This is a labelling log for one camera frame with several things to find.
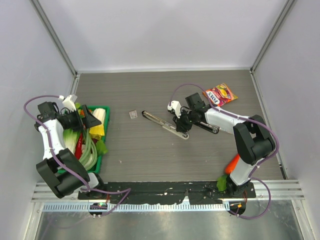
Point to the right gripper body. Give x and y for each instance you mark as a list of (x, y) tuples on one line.
[(186, 120)]

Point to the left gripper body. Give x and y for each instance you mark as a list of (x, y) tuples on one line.
[(74, 121)]

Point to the red white staple box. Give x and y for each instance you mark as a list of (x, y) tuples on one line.
[(133, 114)]

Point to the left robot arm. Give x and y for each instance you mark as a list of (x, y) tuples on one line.
[(60, 169)]

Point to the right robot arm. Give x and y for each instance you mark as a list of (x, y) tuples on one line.
[(254, 143)]

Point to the red toy chili pepper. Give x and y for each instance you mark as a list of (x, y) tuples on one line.
[(78, 147)]

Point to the green toy leaf sprig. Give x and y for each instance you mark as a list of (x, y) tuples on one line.
[(101, 148)]

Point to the orange candy bag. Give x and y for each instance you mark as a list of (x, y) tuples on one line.
[(220, 95)]

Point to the green plastic tray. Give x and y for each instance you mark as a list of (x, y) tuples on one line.
[(91, 161)]

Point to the orange toy carrot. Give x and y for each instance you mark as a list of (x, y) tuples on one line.
[(232, 165)]

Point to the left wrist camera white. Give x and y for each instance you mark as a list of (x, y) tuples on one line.
[(69, 101)]

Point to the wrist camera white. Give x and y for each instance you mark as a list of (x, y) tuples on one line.
[(174, 107), (69, 101)]

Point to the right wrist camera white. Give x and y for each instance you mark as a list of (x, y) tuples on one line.
[(174, 107)]

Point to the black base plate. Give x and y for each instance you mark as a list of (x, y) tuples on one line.
[(168, 193)]

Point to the white slotted cable duct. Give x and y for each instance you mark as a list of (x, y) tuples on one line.
[(89, 207)]

